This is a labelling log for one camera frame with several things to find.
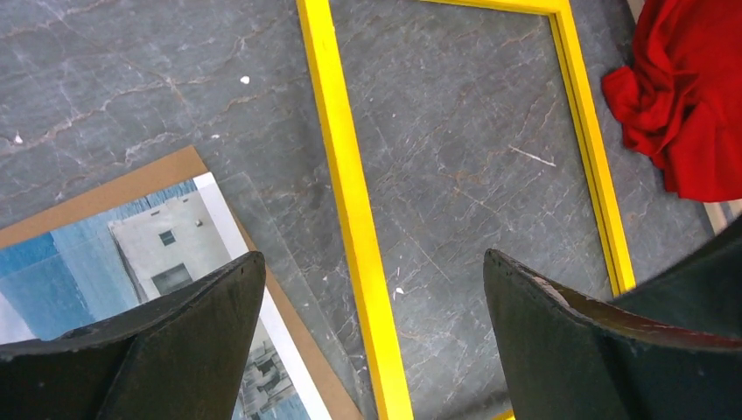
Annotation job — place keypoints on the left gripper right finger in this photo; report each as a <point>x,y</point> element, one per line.
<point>668,349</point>

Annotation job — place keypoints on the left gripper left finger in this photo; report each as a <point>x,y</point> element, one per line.
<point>179,356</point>

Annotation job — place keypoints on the yellow wooden picture frame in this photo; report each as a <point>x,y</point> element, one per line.
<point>370,290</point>

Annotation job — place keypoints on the building photo print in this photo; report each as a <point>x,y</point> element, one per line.
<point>107,263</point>

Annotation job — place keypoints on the brown cardboard backing board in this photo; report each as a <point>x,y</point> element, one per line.
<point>167,171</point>

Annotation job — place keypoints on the red t-shirt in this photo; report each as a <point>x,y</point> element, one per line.
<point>679,103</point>

